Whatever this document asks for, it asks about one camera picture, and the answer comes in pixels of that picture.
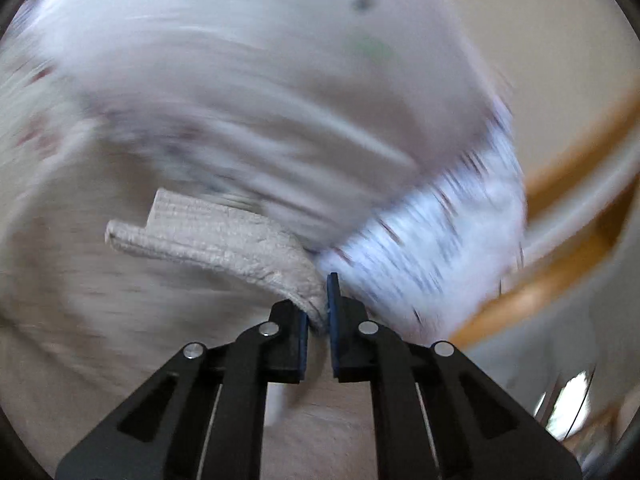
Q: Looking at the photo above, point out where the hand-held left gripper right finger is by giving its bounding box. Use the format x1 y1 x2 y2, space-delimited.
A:
326 272 584 480

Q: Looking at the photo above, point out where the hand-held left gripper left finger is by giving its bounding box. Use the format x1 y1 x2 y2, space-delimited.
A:
55 299 309 480

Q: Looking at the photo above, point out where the white printed ribbed-band garment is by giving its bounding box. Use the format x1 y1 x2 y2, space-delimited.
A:
15 0 530 347

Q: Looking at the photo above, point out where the beige bed sheet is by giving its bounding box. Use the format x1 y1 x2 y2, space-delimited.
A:
0 35 381 480

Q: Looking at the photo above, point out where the orange wooden frame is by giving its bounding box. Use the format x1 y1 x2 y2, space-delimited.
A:
449 102 640 348

